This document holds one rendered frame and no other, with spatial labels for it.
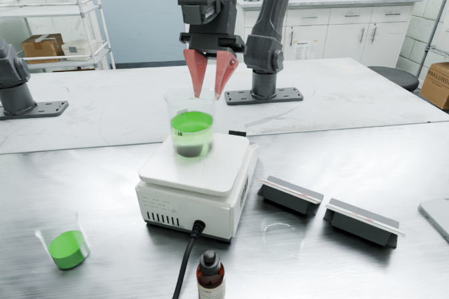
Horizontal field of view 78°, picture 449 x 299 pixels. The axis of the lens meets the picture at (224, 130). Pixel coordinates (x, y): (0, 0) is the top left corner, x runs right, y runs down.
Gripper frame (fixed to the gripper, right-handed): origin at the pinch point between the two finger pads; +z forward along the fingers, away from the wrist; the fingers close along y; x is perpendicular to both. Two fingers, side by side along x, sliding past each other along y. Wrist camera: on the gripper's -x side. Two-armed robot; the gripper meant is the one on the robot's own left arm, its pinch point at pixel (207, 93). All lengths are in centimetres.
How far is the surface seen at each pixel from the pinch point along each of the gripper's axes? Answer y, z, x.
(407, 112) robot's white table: 39.2, -3.8, 29.6
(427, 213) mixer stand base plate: 34.1, 13.0, -0.1
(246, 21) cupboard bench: -45, -90, 203
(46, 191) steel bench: -21.2, 19.1, -9.3
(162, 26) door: -142, -90, 225
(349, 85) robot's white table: 27, -11, 42
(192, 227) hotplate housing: 5.0, 17.6, -12.6
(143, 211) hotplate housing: -2.2, 17.5, -11.9
